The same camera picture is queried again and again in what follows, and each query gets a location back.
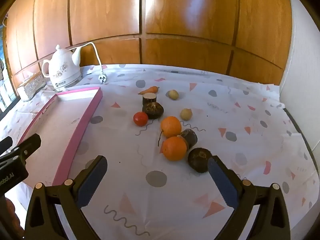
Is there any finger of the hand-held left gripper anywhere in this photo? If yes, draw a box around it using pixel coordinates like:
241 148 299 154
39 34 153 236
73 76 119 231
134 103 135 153
0 136 13 155
10 133 42 167

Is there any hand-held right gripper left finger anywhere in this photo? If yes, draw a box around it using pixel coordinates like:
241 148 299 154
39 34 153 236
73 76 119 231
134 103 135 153
24 155 108 240

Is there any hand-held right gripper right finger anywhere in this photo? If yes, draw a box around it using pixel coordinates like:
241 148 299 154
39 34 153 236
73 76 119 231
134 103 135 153
208 155 290 240

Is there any pink shallow tray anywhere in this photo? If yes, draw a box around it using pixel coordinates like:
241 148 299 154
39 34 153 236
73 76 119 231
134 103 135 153
17 86 103 187

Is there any orange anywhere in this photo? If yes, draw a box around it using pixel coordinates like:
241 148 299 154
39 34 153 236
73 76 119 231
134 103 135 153
162 136 188 162
160 116 182 138

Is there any red tomato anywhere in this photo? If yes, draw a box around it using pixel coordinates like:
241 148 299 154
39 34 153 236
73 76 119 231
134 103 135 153
133 111 149 127

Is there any round brown taro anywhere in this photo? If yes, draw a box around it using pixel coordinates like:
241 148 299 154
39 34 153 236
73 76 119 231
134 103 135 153
142 102 165 120

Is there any round dark taro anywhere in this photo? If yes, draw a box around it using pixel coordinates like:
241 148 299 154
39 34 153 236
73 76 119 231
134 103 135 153
188 148 213 174

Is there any white patterned tablecloth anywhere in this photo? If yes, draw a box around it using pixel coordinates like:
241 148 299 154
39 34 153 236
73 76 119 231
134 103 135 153
0 64 317 240

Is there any dark cut taro piece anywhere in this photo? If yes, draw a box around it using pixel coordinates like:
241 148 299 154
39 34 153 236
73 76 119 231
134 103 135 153
179 129 198 151

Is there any silver ornate tissue box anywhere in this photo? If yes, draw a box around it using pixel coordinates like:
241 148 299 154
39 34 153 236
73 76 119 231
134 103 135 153
16 71 47 102

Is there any white ceramic electric kettle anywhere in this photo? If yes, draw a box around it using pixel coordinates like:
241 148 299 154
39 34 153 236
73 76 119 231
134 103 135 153
42 44 83 92

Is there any cut taro with pale face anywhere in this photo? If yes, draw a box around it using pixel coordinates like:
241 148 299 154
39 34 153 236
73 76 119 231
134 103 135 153
142 93 157 107

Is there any small orange carrot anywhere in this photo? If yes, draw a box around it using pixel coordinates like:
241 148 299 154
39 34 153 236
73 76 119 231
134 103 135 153
138 86 160 95

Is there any wooden wardrobe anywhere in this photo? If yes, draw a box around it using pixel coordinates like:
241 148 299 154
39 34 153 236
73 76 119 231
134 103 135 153
4 0 293 87

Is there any white power cord with plug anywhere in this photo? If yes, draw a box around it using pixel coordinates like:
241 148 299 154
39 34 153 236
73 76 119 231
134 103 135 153
67 42 109 84

